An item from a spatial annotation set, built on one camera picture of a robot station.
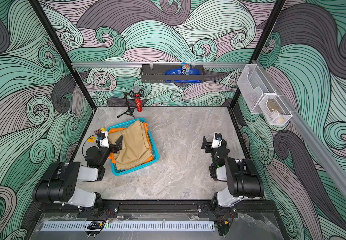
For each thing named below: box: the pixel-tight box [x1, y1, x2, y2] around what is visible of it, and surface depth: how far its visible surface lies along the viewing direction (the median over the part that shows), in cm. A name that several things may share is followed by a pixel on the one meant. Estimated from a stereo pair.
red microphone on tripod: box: [117, 86, 144, 119], surface depth 101 cm
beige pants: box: [107, 120, 153, 170], surface depth 85 cm
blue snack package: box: [164, 62, 201, 83], surface depth 93 cm
